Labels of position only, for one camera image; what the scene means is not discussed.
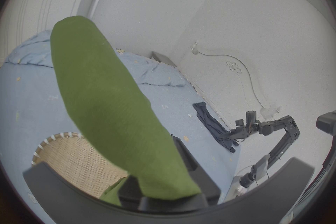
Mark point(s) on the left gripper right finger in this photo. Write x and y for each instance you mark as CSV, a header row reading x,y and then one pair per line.
x,y
202,181

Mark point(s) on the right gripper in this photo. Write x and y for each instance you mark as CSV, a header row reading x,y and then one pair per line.
x,y
240,133

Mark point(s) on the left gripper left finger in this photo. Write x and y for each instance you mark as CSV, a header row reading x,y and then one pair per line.
x,y
130,191

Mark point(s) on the green shorts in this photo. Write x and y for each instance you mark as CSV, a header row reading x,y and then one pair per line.
x,y
105,86

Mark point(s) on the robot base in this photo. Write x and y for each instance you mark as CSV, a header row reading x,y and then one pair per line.
x,y
236,188

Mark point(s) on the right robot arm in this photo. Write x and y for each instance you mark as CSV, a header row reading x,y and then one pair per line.
x,y
288,128

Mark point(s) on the dark blue garment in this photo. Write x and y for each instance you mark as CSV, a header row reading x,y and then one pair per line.
x,y
210,123

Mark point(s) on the round woven basket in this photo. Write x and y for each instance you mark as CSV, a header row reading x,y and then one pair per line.
x,y
73,157

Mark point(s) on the pale blue quilt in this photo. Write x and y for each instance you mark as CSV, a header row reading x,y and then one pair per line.
x,y
157,73

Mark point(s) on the grey bedside table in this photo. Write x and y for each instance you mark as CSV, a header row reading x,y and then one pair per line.
x,y
164,59

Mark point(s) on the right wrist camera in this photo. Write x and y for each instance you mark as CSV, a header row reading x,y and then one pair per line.
x,y
240,122

